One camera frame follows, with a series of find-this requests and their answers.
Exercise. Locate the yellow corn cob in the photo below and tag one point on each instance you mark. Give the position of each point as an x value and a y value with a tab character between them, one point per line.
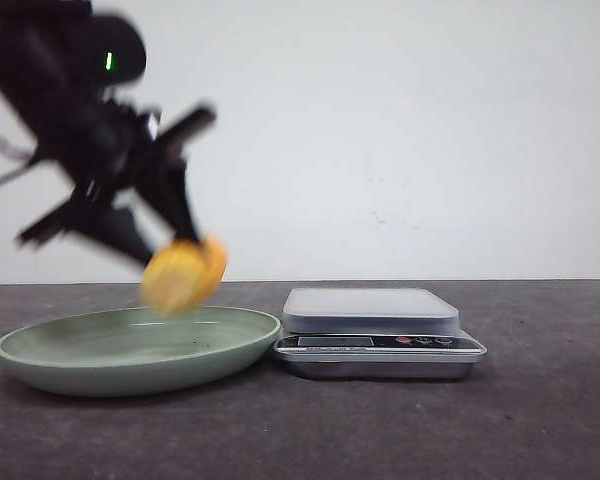
183	273

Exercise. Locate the silver digital kitchen scale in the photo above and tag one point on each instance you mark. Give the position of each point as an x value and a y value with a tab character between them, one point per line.
374	333

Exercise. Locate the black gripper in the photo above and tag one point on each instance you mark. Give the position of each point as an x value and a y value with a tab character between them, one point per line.
106	148

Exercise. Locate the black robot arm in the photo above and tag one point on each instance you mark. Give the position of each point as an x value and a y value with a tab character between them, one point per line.
58	62

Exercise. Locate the light green plate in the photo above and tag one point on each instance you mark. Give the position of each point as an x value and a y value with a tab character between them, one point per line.
135	351

